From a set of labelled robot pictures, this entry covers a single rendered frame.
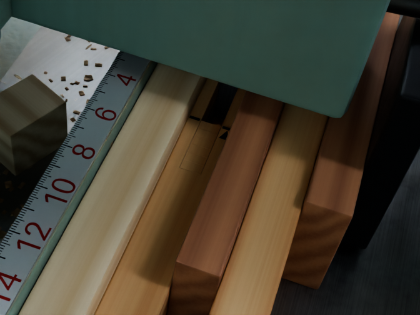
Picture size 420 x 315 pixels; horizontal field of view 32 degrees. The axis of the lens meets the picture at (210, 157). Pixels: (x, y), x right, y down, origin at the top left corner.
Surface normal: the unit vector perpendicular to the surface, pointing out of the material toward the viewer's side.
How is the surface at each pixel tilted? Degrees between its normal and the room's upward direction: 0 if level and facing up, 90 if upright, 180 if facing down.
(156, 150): 0
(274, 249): 0
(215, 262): 0
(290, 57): 90
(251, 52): 90
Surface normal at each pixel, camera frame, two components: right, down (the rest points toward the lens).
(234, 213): 0.12, -0.63
